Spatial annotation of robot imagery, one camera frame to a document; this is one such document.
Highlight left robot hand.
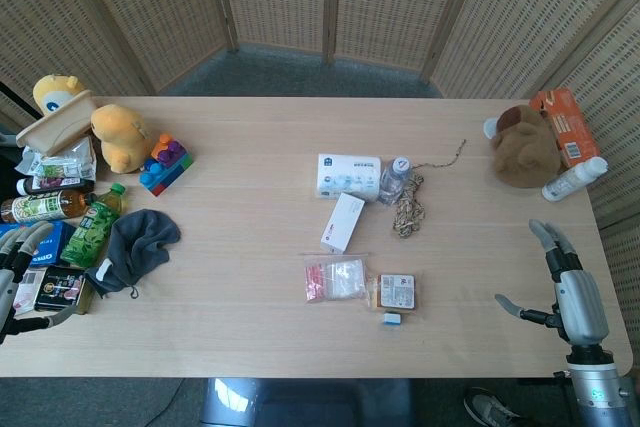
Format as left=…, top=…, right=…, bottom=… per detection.
left=0, top=220, right=79, bottom=344

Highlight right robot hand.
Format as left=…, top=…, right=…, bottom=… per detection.
left=494, top=218, right=612, bottom=347

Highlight small clear water bottle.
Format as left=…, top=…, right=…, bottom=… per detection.
left=379, top=155, right=414, bottom=205

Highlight pink white packet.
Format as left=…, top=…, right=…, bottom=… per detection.
left=11, top=268, right=46, bottom=317

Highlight blue Oreo box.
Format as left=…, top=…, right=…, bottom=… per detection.
left=0, top=219, right=77, bottom=268

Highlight black snack box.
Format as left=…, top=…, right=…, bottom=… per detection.
left=33, top=265, right=95, bottom=315

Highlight amber tea bottle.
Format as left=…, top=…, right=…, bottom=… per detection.
left=0, top=188, right=97, bottom=225

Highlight green tea bottle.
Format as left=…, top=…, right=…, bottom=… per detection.
left=59, top=182, right=126, bottom=268

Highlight dark sauce bottle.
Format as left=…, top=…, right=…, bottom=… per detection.
left=15, top=175, right=96, bottom=196

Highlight white green snack packet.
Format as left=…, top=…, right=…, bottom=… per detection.
left=13, top=134, right=98, bottom=182

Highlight white plastic bottle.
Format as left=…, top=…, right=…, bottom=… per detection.
left=541, top=156, right=608, bottom=202

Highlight grey cloth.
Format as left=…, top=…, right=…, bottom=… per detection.
left=85, top=208, right=182, bottom=300

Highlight grey sneaker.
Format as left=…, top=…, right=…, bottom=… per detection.
left=462, top=385, right=523, bottom=427

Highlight beige plastic basket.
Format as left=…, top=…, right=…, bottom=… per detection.
left=15, top=88, right=99, bottom=157

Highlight brown plush bear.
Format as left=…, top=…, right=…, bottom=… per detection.
left=482, top=104, right=563, bottom=190

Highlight orange plush duck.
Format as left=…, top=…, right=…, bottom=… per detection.
left=89, top=103, right=154, bottom=174

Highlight orange cardboard box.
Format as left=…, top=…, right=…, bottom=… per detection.
left=528, top=87, right=602, bottom=169

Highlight yellow plush toy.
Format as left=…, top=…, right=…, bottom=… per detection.
left=32, top=73, right=87, bottom=117

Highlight brown packaged snack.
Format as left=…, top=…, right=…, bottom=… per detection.
left=366, top=272, right=417, bottom=314

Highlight colourful toy building blocks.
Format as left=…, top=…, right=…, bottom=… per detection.
left=138, top=133, right=196, bottom=197

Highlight clear zip bag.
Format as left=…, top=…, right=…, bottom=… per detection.
left=298, top=252, right=375, bottom=304

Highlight white slim carton box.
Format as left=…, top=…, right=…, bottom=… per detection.
left=319, top=191, right=367, bottom=254

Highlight white tissue pack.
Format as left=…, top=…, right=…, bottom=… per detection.
left=315, top=152, right=384, bottom=203

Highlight woven folding screen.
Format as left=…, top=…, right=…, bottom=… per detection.
left=0, top=0, right=640, bottom=343

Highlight braided tan rope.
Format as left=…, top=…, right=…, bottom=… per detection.
left=389, top=138, right=468, bottom=239

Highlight black floor cable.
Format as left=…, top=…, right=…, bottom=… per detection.
left=148, top=377, right=187, bottom=427

